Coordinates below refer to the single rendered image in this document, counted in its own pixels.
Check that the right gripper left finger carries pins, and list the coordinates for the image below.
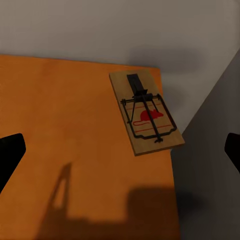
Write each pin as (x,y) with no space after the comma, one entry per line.
(12,150)

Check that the mousetrap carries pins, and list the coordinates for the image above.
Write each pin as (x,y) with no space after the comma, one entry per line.
(149,123)

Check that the cabinet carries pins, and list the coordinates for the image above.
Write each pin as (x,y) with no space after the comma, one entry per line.
(79,178)

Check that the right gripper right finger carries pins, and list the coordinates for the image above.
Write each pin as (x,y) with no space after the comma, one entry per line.
(232,148)

